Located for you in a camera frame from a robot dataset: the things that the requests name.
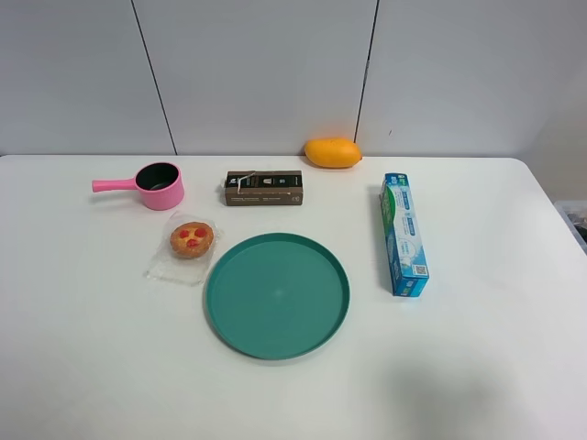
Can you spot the pink saucepan with handle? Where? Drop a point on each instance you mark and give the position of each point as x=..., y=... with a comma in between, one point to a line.
x=159, y=185

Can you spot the fruit tart pastry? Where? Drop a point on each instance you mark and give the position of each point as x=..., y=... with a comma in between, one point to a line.
x=192, y=240

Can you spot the brown rectangular carton box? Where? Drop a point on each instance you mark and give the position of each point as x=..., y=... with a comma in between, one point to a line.
x=264, y=188

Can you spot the green round plate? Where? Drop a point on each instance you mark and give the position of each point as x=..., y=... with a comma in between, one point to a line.
x=276, y=296

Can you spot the blue plastic wrap box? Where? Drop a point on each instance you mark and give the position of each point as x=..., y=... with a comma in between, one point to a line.
x=404, y=246

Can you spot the yellow mango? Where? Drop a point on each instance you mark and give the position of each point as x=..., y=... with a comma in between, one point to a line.
x=333, y=153

